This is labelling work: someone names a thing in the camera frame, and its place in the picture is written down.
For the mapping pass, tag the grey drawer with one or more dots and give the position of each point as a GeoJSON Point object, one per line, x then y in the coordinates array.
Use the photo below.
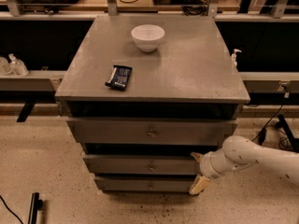
{"type": "Point", "coordinates": [204, 132]}
{"type": "Point", "coordinates": [147, 184]}
{"type": "Point", "coordinates": [141, 165]}

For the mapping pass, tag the clear plastic bottle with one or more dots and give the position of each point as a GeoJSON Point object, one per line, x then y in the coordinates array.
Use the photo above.
{"type": "Point", "coordinates": [18, 67]}
{"type": "Point", "coordinates": [5, 66]}

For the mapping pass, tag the black stand foot left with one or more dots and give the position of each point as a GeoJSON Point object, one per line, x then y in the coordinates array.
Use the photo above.
{"type": "Point", "coordinates": [35, 206]}

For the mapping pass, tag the grey bottom drawer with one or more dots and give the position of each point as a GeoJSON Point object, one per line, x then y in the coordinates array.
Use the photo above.
{"type": "Point", "coordinates": [147, 184]}

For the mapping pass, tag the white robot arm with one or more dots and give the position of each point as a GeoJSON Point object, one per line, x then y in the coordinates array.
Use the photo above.
{"type": "Point", "coordinates": [238, 153]}

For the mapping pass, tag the white ceramic bowl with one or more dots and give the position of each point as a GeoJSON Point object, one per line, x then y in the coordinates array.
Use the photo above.
{"type": "Point", "coordinates": [147, 37]}

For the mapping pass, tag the black bracket leg left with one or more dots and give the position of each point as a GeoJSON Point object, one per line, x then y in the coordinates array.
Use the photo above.
{"type": "Point", "coordinates": [26, 111]}

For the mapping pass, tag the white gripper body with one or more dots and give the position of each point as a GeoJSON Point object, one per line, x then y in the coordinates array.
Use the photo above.
{"type": "Point", "coordinates": [206, 165]}

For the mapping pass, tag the grey top drawer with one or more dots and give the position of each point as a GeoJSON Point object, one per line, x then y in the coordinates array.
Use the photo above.
{"type": "Point", "coordinates": [204, 132]}

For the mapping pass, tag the grey drawer cabinet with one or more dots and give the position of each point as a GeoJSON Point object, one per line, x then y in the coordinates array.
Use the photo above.
{"type": "Point", "coordinates": [189, 76]}

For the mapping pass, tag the small pump bottle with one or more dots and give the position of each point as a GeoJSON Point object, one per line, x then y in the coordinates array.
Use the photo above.
{"type": "Point", "coordinates": [234, 56]}

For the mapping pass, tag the black stand leg right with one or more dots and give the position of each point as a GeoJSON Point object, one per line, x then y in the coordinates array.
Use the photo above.
{"type": "Point", "coordinates": [294, 141]}

